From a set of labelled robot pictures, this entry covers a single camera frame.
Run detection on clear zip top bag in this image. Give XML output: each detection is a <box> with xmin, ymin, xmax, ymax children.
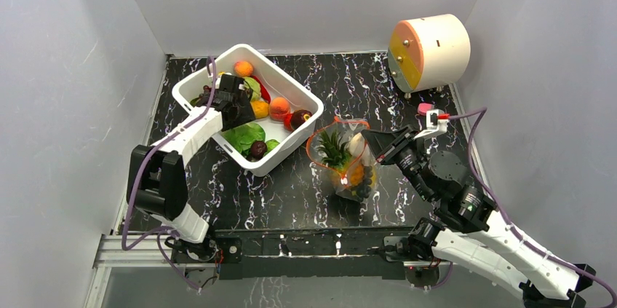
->
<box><xmin>306</xmin><ymin>117</ymin><xmax>376</xmax><ymax>202</ymax></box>

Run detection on red toy peach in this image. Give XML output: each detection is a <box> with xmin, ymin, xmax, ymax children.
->
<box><xmin>268</xmin><ymin>97</ymin><xmax>290</xmax><ymax>122</ymax></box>

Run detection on orange toy pineapple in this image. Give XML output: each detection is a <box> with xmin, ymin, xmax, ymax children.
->
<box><xmin>317</xmin><ymin>130</ymin><xmax>362</xmax><ymax>186</ymax></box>

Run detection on dark blue toy grapes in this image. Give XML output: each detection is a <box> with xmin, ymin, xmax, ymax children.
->
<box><xmin>351</xmin><ymin>166</ymin><xmax>374</xmax><ymax>200</ymax></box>

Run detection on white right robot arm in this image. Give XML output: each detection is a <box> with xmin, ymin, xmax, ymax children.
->
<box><xmin>361</xmin><ymin>127</ymin><xmax>595</xmax><ymax>307</ymax></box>

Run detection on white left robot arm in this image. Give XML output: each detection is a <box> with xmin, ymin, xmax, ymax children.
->
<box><xmin>127</xmin><ymin>74</ymin><xmax>255</xmax><ymax>261</ymax></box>

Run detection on green toy cabbage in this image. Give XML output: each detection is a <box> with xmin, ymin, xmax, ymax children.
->
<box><xmin>244</xmin><ymin>76</ymin><xmax>261</xmax><ymax>101</ymax></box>

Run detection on orange toy fruit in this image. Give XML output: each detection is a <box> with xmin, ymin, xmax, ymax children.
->
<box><xmin>234</xmin><ymin>60</ymin><xmax>254</xmax><ymax>77</ymax></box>

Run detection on orange toy mango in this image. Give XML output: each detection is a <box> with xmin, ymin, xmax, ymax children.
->
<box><xmin>250</xmin><ymin>100</ymin><xmax>269</xmax><ymax>119</ymax></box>

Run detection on red toy chili pepper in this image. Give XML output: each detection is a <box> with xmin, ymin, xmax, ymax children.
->
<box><xmin>250</xmin><ymin>76</ymin><xmax>271</xmax><ymax>103</ymax></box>

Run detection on dark red toy mangosteen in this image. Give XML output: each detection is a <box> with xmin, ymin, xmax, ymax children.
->
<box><xmin>248</xmin><ymin>141</ymin><xmax>268</xmax><ymax>161</ymax></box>

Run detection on white plastic bin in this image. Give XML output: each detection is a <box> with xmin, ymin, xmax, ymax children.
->
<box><xmin>162</xmin><ymin>44</ymin><xmax>324</xmax><ymax>177</ymax></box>

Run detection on pink eraser block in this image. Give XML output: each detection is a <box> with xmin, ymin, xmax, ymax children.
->
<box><xmin>417</xmin><ymin>103</ymin><xmax>434</xmax><ymax>116</ymax></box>

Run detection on dark purple toy fruit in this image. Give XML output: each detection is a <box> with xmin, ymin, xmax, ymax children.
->
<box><xmin>284</xmin><ymin>109</ymin><xmax>312</xmax><ymax>132</ymax></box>

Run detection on white cylinder drum toy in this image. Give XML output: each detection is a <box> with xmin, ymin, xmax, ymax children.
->
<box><xmin>387</xmin><ymin>14</ymin><xmax>471</xmax><ymax>98</ymax></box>

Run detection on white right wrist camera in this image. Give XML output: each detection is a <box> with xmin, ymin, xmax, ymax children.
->
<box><xmin>414</xmin><ymin>109</ymin><xmax>450</xmax><ymax>140</ymax></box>

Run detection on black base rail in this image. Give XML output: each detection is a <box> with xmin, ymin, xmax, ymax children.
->
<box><xmin>183</xmin><ymin>226</ymin><xmax>463</xmax><ymax>292</ymax></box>

